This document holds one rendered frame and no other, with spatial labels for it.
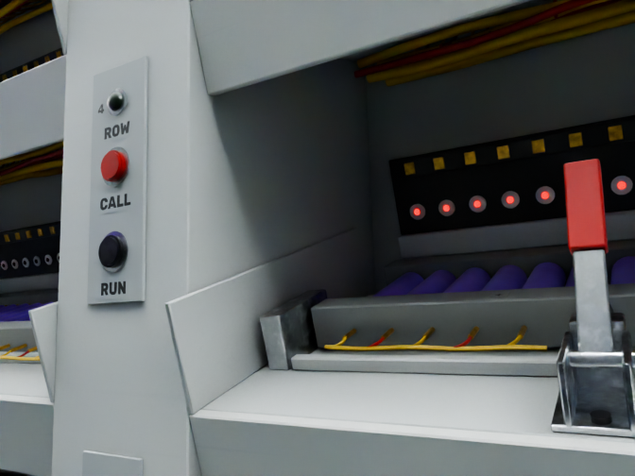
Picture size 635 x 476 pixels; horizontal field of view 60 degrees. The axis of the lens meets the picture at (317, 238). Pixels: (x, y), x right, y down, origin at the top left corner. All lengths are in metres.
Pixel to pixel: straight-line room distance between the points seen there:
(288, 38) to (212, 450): 0.18
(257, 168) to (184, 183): 0.06
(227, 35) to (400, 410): 0.18
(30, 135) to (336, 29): 0.22
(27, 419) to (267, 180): 0.18
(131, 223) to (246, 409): 0.10
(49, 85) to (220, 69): 0.13
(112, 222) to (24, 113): 0.12
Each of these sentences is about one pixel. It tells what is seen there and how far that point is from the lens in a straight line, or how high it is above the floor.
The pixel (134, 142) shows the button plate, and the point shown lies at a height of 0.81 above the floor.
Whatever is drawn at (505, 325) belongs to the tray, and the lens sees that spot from 0.26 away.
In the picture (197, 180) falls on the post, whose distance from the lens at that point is 0.26.
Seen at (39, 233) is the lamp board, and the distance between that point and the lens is 0.65.
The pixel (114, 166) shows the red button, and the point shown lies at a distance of 0.29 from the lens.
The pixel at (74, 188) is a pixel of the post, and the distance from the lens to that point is 0.32.
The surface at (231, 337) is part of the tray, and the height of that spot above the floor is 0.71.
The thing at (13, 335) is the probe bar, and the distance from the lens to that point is 0.45.
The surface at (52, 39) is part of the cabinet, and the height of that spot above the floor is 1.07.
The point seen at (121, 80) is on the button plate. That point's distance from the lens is 0.31.
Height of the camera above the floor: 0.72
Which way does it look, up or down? 8 degrees up
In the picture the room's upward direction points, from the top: 2 degrees counter-clockwise
